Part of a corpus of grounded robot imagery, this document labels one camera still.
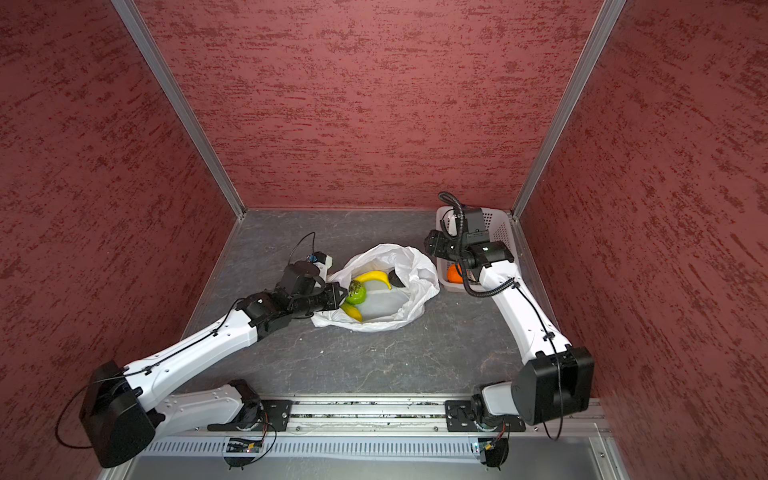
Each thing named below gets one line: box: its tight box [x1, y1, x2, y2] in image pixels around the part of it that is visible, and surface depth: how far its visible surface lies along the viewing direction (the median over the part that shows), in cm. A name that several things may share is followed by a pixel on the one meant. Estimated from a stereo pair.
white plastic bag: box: [311, 244, 440, 332], surface depth 81 cm
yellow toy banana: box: [354, 271, 392, 290], surface depth 100 cm
